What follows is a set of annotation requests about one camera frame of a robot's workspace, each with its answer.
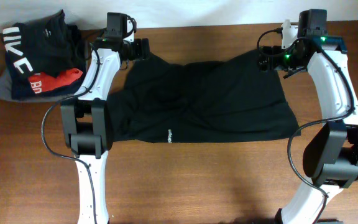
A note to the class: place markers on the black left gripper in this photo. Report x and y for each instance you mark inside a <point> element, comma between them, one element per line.
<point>141,49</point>

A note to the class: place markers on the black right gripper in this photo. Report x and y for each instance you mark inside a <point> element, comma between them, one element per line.
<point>276,64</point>

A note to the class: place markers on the black t-shirt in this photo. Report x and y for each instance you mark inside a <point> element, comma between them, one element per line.
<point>213,101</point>

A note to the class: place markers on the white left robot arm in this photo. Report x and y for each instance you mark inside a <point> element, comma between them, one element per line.
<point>86,126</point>

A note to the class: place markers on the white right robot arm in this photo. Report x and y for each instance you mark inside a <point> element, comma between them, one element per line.
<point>330,160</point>

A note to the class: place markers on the black folded shirt on top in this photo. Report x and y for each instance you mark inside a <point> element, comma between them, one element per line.
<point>50,43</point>

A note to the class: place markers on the red folded shirt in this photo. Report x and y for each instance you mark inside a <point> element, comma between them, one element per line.
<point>67,81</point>

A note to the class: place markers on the navy shirt with white letters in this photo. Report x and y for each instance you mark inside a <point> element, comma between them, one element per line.
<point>41,59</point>

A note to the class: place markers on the grey folded shirt at bottom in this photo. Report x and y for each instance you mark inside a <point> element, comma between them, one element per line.
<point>2,90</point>

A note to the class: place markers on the white back board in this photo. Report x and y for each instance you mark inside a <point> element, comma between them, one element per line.
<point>91,14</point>

